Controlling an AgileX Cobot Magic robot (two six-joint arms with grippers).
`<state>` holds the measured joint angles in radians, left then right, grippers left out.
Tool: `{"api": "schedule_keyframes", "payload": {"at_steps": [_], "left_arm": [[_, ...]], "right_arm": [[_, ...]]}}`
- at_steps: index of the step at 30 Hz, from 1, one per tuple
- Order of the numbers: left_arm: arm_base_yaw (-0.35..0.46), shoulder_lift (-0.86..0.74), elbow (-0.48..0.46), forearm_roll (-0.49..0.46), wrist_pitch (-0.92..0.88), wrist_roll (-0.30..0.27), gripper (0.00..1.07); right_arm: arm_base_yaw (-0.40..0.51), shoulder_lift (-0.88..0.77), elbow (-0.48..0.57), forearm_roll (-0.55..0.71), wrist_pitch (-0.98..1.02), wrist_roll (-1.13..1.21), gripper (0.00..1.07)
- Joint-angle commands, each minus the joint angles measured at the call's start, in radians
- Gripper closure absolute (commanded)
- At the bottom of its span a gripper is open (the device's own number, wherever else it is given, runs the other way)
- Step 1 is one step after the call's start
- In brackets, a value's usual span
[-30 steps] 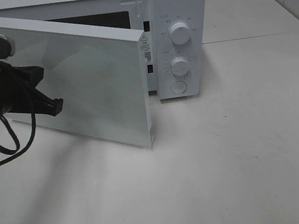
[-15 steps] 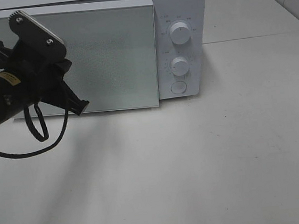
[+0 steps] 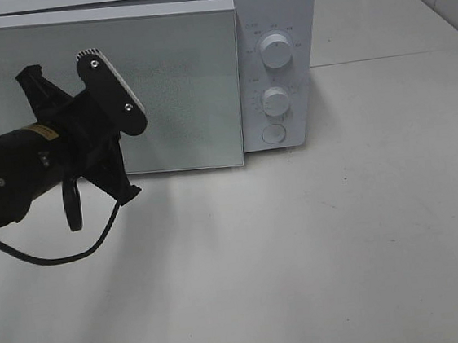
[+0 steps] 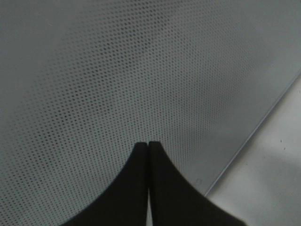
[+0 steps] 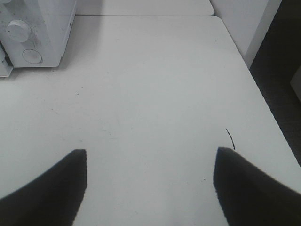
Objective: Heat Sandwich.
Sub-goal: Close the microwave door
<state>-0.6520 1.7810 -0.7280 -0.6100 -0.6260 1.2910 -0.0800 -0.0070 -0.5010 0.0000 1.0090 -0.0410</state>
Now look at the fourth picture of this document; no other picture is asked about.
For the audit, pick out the white microwave door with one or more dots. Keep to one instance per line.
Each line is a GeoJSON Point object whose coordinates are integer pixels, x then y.
{"type": "Point", "coordinates": [82, 81]}

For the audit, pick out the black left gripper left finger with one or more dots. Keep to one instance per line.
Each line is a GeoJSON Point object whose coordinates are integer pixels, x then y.
{"type": "Point", "coordinates": [125, 201]}

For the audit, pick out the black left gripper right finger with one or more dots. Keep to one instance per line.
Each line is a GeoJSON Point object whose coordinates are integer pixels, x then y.
{"type": "Point", "coordinates": [174, 201]}

